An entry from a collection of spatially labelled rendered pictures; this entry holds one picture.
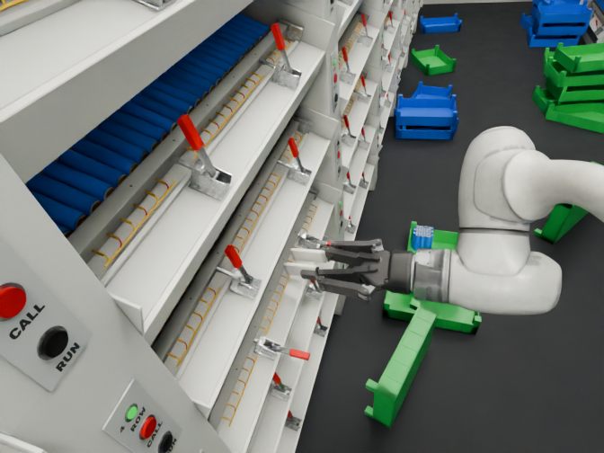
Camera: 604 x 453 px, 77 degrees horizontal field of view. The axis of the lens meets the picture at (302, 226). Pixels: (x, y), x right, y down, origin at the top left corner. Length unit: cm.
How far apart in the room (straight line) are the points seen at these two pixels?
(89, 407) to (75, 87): 21
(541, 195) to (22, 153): 56
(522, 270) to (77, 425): 56
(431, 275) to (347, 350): 73
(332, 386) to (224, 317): 77
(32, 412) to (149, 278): 14
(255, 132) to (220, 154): 7
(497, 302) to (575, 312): 94
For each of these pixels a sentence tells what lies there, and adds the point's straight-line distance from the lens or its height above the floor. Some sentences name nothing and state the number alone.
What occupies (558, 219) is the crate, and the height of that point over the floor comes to 12.
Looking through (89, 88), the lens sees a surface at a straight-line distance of 29.
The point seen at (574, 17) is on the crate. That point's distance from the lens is 347.
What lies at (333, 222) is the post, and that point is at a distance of 103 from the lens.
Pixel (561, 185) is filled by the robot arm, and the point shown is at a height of 84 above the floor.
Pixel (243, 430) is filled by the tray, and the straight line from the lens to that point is 69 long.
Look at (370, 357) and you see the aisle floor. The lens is 131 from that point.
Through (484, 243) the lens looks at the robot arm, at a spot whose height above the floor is 73.
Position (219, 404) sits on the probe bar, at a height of 57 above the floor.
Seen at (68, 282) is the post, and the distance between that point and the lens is 28.
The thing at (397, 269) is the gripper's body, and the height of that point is 67.
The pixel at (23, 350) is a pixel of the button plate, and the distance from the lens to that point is 27.
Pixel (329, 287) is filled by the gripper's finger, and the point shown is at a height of 63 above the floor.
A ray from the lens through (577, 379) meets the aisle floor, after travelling 144.
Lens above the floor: 117
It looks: 44 degrees down
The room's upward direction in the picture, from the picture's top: 8 degrees counter-clockwise
